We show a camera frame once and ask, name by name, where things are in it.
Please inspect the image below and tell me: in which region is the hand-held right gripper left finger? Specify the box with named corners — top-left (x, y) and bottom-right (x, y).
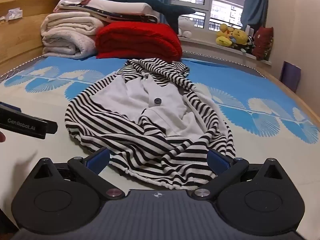
top-left (32, 147), bottom-right (125, 200)

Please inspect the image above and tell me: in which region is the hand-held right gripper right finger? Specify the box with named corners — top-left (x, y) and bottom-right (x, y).
top-left (191, 149), bottom-right (287, 202)

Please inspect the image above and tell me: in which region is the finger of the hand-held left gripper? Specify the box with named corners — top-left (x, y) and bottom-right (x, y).
top-left (37, 117), bottom-right (58, 134)

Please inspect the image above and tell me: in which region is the black white striped baby garment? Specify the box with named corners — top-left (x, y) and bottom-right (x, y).
top-left (64, 58), bottom-right (237, 190)

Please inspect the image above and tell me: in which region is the blue white printed bed mat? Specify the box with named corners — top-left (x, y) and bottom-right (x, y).
top-left (0, 55), bottom-right (320, 205)

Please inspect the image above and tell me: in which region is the cream folded blanket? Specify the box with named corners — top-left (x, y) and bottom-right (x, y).
top-left (40, 12), bottom-right (105, 60)

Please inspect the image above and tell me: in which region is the tissue pack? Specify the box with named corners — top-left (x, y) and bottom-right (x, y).
top-left (4, 8), bottom-right (23, 22)

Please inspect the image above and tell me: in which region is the purple box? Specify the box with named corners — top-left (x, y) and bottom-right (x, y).
top-left (280, 61), bottom-right (302, 93)

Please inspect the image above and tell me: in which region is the red folded blanket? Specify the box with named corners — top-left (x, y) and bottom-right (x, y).
top-left (95, 22), bottom-right (183, 62)

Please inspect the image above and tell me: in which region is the dark red cushion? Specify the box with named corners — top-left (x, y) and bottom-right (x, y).
top-left (252, 26), bottom-right (274, 61)

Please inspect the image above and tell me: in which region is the yellow round plush toy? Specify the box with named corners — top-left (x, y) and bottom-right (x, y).
top-left (231, 29), bottom-right (255, 54)

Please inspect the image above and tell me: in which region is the yellow duck plush toy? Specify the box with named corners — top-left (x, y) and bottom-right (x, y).
top-left (215, 23), bottom-right (235, 47)

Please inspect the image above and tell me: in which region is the white folded quilt dark trim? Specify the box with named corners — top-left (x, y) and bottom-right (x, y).
top-left (53, 0), bottom-right (160, 25)

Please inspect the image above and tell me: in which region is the white plush toy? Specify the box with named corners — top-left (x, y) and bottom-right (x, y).
top-left (178, 14), bottom-right (192, 37)

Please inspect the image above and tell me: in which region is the dark teal shark plush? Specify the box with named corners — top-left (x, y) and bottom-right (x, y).
top-left (94, 0), bottom-right (197, 35)

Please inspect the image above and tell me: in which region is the window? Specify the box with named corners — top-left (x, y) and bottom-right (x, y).
top-left (170, 0), bottom-right (252, 32)

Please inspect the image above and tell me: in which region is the wooden bed side rail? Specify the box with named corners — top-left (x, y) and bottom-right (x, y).
top-left (252, 64), bottom-right (320, 115)

